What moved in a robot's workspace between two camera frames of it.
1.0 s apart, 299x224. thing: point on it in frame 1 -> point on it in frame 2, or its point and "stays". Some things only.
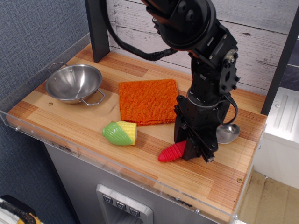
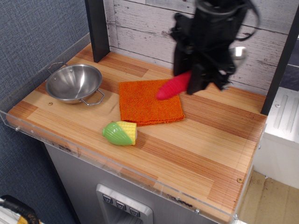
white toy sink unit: [278, 157] stays
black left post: [98, 33] stays
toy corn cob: [120, 133] stays
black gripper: [197, 118] -> [203, 43]
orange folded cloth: [148, 102] stays
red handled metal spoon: [227, 133] -> [179, 83]
